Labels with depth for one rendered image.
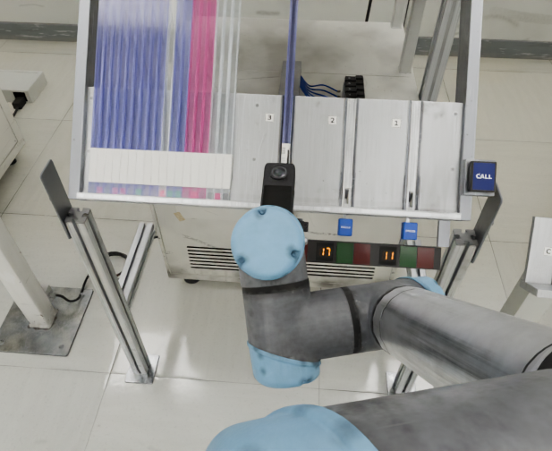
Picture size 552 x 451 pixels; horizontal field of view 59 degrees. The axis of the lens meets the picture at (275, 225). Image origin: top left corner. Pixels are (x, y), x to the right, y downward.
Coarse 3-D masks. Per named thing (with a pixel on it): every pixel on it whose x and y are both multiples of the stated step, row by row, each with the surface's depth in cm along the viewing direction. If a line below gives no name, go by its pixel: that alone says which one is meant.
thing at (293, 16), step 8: (296, 0) 85; (296, 8) 85; (296, 16) 85; (296, 24) 85; (288, 32) 85; (296, 32) 85; (288, 40) 85; (288, 48) 85; (288, 56) 85; (288, 64) 85; (288, 72) 85; (288, 80) 85; (288, 88) 85; (288, 96) 85; (288, 104) 85; (288, 112) 85; (288, 120) 85; (288, 128) 85; (288, 136) 85
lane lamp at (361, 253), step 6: (354, 246) 86; (360, 246) 86; (366, 246) 86; (354, 252) 86; (360, 252) 86; (366, 252) 86; (354, 258) 86; (360, 258) 86; (366, 258) 86; (366, 264) 86
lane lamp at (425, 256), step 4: (420, 248) 86; (424, 248) 86; (428, 248) 85; (432, 248) 85; (420, 252) 86; (424, 252) 86; (428, 252) 85; (432, 252) 85; (420, 256) 86; (424, 256) 86; (428, 256) 85; (432, 256) 85; (420, 260) 86; (424, 260) 86; (428, 260) 85; (432, 260) 85; (420, 264) 86; (424, 264) 86; (428, 264) 85; (432, 264) 85
